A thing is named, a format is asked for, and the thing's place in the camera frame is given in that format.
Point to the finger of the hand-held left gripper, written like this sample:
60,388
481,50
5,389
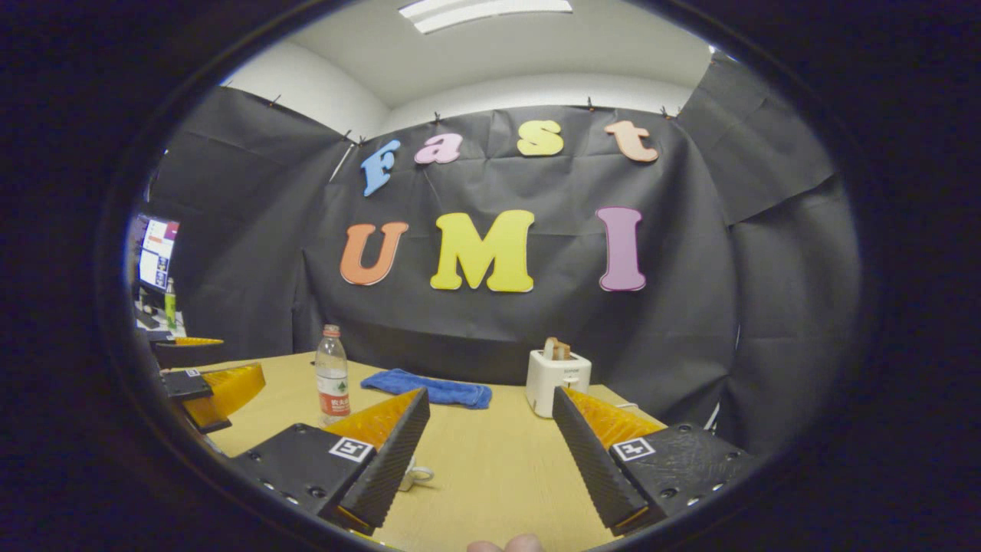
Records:
230,387
188,354

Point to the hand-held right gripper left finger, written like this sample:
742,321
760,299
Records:
398,452

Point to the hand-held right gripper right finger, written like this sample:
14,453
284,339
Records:
588,460

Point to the white ceramic teacup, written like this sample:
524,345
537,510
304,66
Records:
414,477

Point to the clear plastic water bottle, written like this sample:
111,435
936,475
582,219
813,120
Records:
333,383

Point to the green bottle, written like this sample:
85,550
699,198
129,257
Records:
170,307

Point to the blue towel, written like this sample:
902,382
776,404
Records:
437,387

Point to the white toaster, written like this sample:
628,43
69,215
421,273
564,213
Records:
553,379

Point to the computer monitor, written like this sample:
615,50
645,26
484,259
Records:
157,253

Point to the toast slices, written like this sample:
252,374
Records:
557,349

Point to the black backdrop cloth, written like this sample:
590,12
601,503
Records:
705,261

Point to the ceiling light panel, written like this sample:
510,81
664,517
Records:
490,11

